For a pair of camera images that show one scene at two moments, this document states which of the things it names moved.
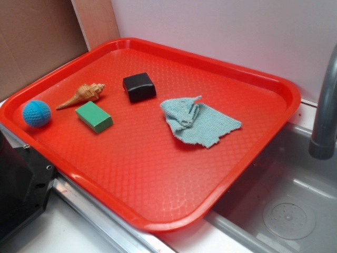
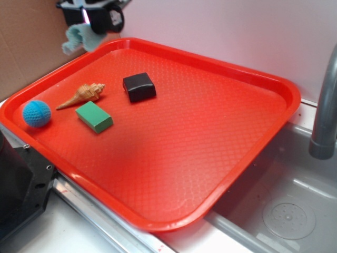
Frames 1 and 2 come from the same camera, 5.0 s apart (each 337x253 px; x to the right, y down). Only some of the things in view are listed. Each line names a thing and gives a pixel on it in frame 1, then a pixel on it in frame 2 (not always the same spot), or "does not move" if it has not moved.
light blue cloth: x=195 y=123 → x=80 y=35
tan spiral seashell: x=86 y=93 does not move
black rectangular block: x=140 y=87 does not move
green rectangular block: x=95 y=118 does not move
